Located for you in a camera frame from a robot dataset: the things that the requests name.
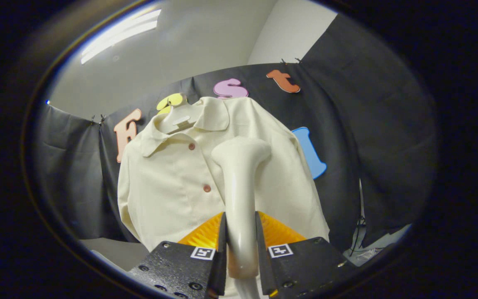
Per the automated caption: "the white clothes hanger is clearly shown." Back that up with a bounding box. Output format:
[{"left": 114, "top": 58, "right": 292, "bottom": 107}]
[{"left": 156, "top": 104, "right": 204, "bottom": 134}]

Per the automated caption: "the ceiling light panel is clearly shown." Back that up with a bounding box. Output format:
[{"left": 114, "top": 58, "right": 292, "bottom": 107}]
[{"left": 80, "top": 8, "right": 162, "bottom": 65}]

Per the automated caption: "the cream button shirt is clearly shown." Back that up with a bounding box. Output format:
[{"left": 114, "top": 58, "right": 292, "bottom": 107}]
[{"left": 117, "top": 97, "right": 330, "bottom": 252}]

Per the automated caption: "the black backdrop cloth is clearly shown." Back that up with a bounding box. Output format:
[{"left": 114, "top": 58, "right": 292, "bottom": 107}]
[{"left": 34, "top": 15, "right": 439, "bottom": 252}]

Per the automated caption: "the grey cabinet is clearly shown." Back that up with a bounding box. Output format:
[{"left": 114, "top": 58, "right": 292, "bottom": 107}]
[{"left": 79, "top": 238, "right": 150, "bottom": 270}]

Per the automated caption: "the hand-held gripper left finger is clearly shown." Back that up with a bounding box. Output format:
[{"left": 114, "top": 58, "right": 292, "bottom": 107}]
[{"left": 127, "top": 212, "right": 227, "bottom": 299}]

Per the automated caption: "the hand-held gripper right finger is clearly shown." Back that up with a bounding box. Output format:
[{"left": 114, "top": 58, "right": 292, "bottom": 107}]
[{"left": 255, "top": 211, "right": 358, "bottom": 299}]

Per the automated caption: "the black cable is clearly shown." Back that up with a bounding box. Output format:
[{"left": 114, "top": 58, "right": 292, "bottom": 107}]
[{"left": 349, "top": 216, "right": 368, "bottom": 256}]

